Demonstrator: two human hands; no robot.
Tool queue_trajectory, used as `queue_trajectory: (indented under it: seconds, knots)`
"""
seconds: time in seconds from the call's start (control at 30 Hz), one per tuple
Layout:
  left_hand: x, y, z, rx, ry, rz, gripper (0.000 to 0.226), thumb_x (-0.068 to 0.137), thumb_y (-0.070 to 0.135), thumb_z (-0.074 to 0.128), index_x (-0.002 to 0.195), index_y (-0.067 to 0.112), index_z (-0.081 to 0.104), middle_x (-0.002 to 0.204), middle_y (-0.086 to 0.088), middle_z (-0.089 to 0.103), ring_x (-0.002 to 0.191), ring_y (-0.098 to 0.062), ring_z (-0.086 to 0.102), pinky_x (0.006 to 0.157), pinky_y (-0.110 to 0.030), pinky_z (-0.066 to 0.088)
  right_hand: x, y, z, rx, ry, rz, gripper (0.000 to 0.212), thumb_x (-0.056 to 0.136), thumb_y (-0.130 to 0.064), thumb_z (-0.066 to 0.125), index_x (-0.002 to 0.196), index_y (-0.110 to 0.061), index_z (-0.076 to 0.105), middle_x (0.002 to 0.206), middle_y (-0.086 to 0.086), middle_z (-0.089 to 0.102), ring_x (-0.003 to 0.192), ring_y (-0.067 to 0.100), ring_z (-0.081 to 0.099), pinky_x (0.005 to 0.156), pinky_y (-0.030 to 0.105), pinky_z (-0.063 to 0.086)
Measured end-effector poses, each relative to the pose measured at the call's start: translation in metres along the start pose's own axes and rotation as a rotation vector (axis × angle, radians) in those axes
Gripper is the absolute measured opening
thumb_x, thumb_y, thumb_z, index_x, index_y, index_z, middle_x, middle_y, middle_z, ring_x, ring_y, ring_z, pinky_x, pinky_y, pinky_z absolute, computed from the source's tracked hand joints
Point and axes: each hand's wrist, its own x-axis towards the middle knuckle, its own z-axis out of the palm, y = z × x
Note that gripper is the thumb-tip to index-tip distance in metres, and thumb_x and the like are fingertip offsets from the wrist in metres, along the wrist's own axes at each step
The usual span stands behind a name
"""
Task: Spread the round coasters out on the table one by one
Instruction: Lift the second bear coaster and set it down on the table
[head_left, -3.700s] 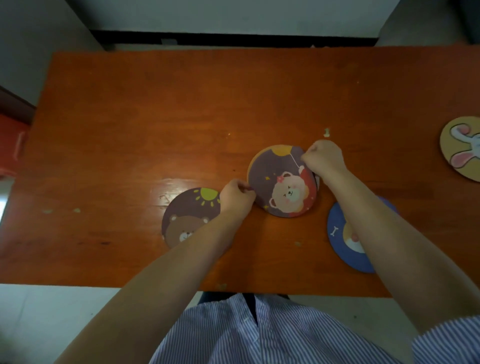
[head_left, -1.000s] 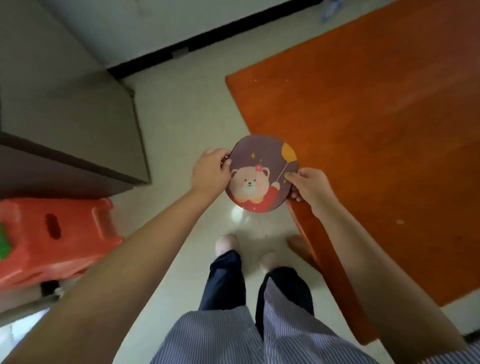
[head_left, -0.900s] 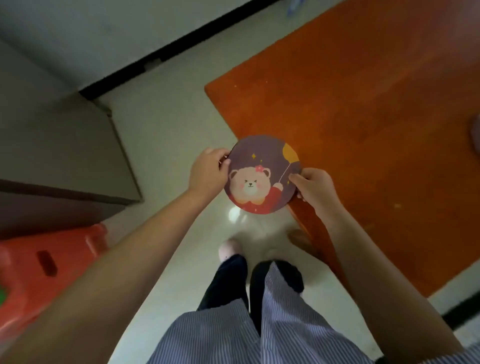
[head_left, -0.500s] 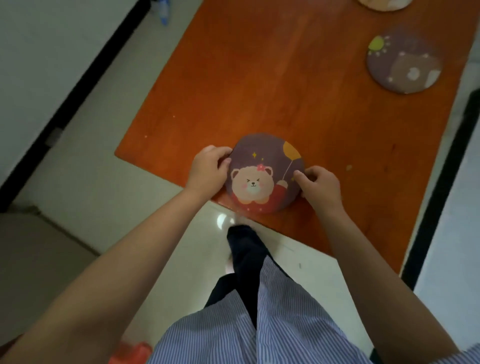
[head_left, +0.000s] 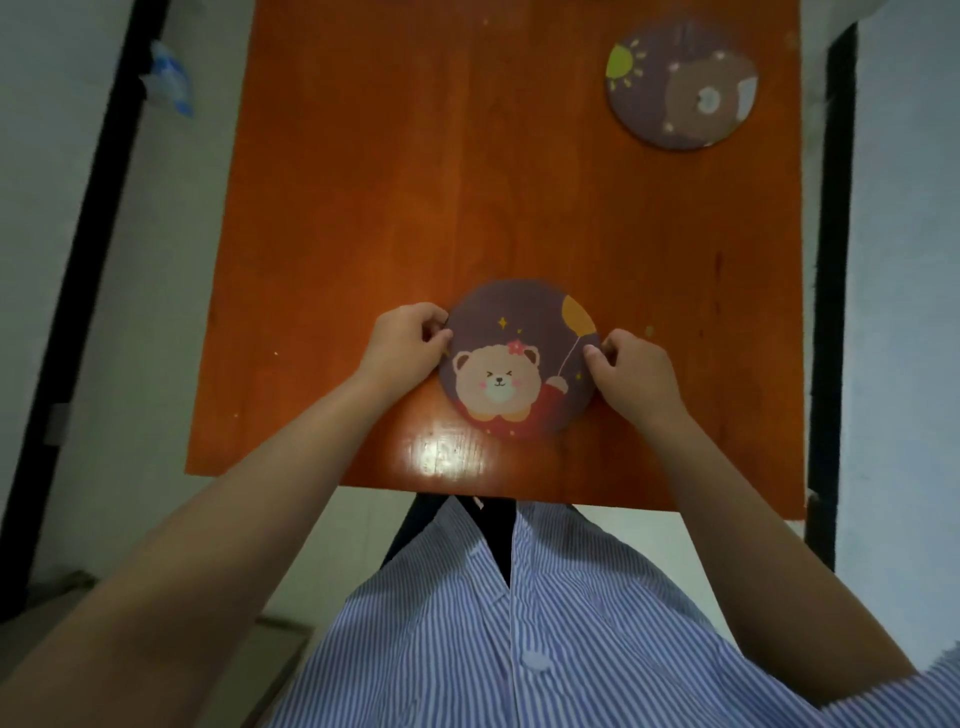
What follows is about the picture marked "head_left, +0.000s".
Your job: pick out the person's left hand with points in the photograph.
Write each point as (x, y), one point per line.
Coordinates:
(401, 349)

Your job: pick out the purple pink bear balloon coaster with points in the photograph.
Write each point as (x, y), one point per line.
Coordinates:
(517, 375)

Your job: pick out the orange wooden table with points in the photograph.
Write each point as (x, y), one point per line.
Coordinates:
(412, 187)

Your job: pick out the blue striped shirt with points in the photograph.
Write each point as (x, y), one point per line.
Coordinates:
(562, 645)

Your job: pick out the person's right hand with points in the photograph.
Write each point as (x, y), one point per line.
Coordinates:
(645, 382)

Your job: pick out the person's left forearm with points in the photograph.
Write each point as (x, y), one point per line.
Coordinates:
(210, 562)

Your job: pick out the person's right forearm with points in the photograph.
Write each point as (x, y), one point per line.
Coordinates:
(772, 577)

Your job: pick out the blue white plastic wrapper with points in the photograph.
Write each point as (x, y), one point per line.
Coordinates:
(169, 79)

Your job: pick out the purple brown bear sun coaster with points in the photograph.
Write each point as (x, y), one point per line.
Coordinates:
(675, 90)

